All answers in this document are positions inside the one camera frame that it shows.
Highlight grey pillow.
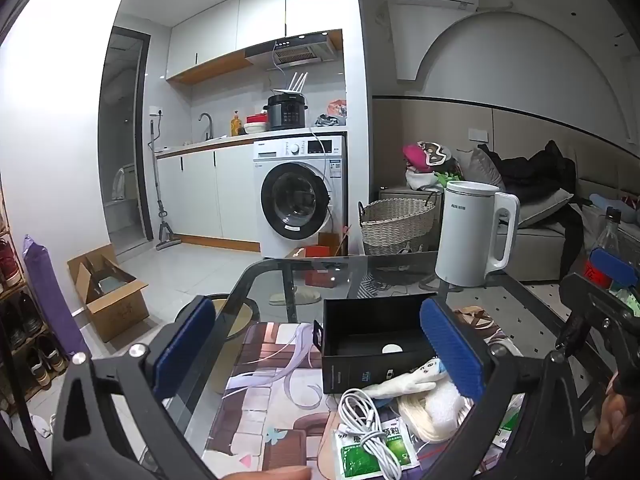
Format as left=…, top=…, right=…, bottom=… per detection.
left=516, top=188, right=576, bottom=229
left=452, top=147, right=507, bottom=194

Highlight small brown cardboard box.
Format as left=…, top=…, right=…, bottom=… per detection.
left=319, top=225, right=352, bottom=261

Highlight dark door frame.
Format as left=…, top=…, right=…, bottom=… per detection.
left=97, top=25, right=154, bottom=257

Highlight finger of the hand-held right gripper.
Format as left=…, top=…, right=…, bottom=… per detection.
left=556, top=272, right=633, bottom=356
left=589, top=247, right=640, bottom=293

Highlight white plastic bag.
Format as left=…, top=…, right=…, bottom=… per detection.
left=405, top=167, right=447, bottom=192

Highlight red box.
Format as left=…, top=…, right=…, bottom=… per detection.
left=304, top=245, right=337, bottom=288

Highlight silver range hood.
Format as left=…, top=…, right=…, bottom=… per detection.
left=245, top=34, right=337, bottom=72

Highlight black cardboard box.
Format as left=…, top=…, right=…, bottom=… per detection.
left=314, top=292, right=442, bottom=395

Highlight striped cloth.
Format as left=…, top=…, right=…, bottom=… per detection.
left=356, top=274, right=401, bottom=304

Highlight pink plush toy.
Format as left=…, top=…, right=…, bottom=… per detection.
left=404, top=144, right=432, bottom=172

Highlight black jacket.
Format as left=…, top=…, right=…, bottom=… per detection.
left=477, top=140, right=599, bottom=281

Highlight group of shoes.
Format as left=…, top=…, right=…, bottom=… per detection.
left=0, top=237, right=68, bottom=391

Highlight white fluffy cloth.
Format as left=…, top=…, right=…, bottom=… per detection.
left=397, top=382, right=476, bottom=444

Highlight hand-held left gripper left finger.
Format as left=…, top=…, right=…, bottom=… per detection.
left=52, top=295, right=221, bottom=480

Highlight white coiled cable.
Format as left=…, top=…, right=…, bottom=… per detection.
left=337, top=387, right=403, bottom=478

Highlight green white sachet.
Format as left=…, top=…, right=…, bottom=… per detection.
left=492, top=400, right=526, bottom=448
left=332, top=422, right=416, bottom=480

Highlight purple rolled yoga mat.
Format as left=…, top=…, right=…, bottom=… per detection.
left=22, top=234, right=92, bottom=361

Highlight person's right hand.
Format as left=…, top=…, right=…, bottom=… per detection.
left=591, top=389, right=640, bottom=476

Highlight blue cloth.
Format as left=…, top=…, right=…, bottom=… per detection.
left=589, top=192, right=640, bottom=222

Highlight wooden shoe rack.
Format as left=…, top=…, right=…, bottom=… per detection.
left=0, top=175, right=68, bottom=411

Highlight beige slipper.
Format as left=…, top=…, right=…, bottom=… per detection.
left=269, top=287, right=322, bottom=307

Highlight brown cream plush toy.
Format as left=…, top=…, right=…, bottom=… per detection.
left=417, top=140, right=453, bottom=169

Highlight white base cabinets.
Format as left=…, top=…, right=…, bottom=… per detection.
left=156, top=144, right=262, bottom=252

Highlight printed anime table mat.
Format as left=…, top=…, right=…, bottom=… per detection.
left=202, top=305, right=593, bottom=480

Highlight white router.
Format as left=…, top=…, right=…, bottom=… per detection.
left=272, top=72, right=309, bottom=97

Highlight beige waste bin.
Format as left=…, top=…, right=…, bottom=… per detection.
left=180, top=294, right=257, bottom=393

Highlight person's left hand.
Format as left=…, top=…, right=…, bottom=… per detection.
left=219, top=465, right=312, bottom=480

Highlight green packet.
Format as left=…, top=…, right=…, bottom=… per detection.
left=611, top=285, right=640, bottom=317

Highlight white washing machine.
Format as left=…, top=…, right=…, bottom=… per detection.
left=252, top=135, right=349, bottom=259

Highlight white toilet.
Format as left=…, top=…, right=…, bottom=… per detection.
left=111, top=162, right=139, bottom=207

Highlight white plush toy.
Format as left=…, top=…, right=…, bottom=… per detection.
left=367, top=357, right=451, bottom=402

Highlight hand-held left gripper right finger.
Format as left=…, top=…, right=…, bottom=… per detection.
left=415, top=296, right=588, bottom=480

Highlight black pressure cooker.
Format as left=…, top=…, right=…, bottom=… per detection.
left=263, top=92, right=307, bottom=131

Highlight white electric kettle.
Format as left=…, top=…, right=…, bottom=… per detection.
left=434, top=180, right=521, bottom=288

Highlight white wall cabinets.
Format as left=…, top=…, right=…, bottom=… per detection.
left=165, top=0, right=346, bottom=82

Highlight wicker basket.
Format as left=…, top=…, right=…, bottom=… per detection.
left=357, top=199, right=443, bottom=257

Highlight grey floor mop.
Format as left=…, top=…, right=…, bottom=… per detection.
left=148, top=120, right=182, bottom=253

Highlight grey sofa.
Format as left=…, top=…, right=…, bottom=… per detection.
left=500, top=175, right=640, bottom=283

